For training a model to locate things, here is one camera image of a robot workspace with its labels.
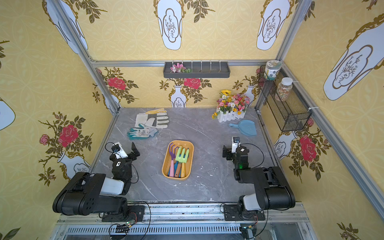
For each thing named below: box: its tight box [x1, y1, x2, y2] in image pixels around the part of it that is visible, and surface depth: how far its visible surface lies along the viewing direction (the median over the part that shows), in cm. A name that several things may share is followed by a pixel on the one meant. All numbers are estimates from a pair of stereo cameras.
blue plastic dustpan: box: [229, 119, 257, 136], surface depth 110 cm
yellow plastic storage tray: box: [162, 140, 194, 181], surface depth 91 cm
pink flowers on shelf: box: [170, 62, 192, 73], surface depth 89 cm
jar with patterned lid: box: [264, 59, 283, 81], surface depth 87 cm
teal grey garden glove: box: [127, 123, 159, 140], surface depth 108 cm
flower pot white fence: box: [212, 89, 251, 123], surface depth 106 cm
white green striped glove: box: [134, 112, 170, 129], surface depth 116 cm
